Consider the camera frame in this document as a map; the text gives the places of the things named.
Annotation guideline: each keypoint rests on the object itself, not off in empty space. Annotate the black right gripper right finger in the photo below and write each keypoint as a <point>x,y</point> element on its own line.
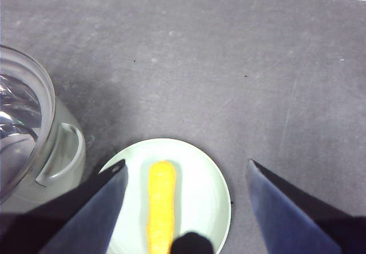
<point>291,216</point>

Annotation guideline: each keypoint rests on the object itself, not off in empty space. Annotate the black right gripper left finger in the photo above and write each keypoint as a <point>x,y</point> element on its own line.
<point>85,216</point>

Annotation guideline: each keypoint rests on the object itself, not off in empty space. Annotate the yellow corn cob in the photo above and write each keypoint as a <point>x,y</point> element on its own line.
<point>161,196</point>

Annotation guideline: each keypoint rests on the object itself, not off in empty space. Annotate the pale green electric steamer pot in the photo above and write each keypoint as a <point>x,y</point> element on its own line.
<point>65,151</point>

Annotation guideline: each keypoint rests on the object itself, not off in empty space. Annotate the pale green round plate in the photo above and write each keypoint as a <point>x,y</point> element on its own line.
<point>200,185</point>

